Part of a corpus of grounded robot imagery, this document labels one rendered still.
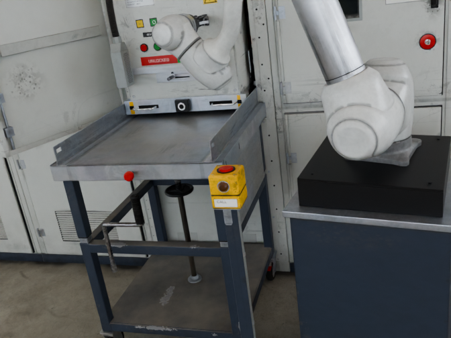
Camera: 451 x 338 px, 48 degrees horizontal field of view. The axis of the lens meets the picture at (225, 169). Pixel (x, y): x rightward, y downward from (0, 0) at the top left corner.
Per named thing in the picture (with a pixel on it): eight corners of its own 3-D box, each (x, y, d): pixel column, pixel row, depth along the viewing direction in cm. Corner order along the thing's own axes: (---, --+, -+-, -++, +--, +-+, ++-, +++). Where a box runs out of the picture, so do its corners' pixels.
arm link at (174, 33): (158, 28, 170) (185, 57, 171) (139, 35, 156) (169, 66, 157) (178, 5, 165) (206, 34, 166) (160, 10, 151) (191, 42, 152)
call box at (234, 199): (241, 210, 132) (236, 175, 129) (212, 210, 135) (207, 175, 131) (247, 197, 140) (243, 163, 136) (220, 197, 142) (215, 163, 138)
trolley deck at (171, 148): (225, 179, 156) (222, 161, 154) (54, 181, 174) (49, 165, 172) (266, 115, 216) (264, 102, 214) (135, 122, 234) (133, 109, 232)
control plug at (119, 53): (127, 88, 202) (119, 43, 196) (117, 88, 203) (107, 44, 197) (135, 83, 209) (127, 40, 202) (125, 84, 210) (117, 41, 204)
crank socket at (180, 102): (188, 112, 207) (187, 100, 205) (175, 113, 208) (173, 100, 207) (191, 110, 209) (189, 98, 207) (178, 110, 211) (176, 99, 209)
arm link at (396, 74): (417, 125, 149) (420, 51, 140) (405, 148, 135) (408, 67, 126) (362, 122, 157) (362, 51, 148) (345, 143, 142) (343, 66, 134)
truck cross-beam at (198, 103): (247, 108, 202) (245, 94, 200) (126, 115, 218) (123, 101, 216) (249, 104, 207) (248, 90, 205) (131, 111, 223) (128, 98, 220)
